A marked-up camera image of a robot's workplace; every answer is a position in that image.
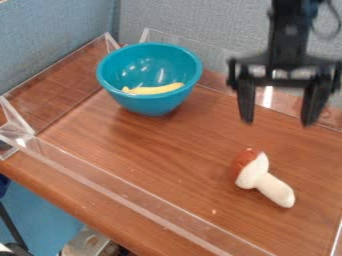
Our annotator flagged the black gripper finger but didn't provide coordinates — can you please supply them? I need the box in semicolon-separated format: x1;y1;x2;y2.
300;79;331;127
236;72;256;124

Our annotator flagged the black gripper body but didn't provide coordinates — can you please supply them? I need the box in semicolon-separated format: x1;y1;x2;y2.
227;53;342;93

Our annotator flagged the blue plastic bowl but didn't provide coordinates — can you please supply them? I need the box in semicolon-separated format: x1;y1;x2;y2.
96;42;203;116

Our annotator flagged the plush mushroom toy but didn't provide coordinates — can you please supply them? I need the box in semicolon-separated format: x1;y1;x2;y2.
232;148;295;208

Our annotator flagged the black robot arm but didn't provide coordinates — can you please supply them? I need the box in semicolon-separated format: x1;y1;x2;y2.
225;0;342;127

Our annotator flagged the yellow plush banana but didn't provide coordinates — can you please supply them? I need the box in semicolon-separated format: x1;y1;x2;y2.
121;82;184;95

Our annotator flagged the clear acrylic barrier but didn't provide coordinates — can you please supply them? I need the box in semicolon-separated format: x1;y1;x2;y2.
0;35;342;256

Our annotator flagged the white object under table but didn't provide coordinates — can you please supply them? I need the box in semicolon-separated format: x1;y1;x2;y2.
58;226;118;256

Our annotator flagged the black stand leg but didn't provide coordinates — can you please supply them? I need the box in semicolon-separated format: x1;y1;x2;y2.
0;202;33;256

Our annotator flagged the black cable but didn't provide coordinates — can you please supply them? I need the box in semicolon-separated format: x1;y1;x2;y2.
311;0;342;39

